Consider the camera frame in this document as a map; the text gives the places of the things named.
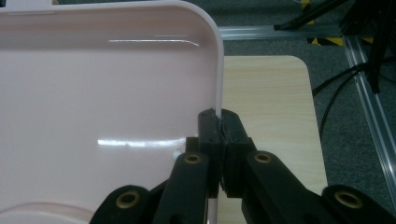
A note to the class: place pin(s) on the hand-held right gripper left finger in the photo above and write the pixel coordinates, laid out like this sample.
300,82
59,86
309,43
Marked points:
211,140

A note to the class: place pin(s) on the yellow black tape strip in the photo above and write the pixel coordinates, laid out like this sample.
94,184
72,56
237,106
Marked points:
330,41

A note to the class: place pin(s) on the small yellow tape piece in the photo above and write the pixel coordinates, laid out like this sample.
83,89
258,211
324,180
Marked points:
305,3

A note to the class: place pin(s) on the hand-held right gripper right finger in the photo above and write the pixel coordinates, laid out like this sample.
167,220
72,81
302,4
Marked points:
236,146

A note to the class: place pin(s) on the pink plastic storage box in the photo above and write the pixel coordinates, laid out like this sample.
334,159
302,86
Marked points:
93,99

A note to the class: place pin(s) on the aluminium floor rail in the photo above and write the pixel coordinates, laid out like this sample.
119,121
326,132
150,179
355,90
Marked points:
274,32
373,109

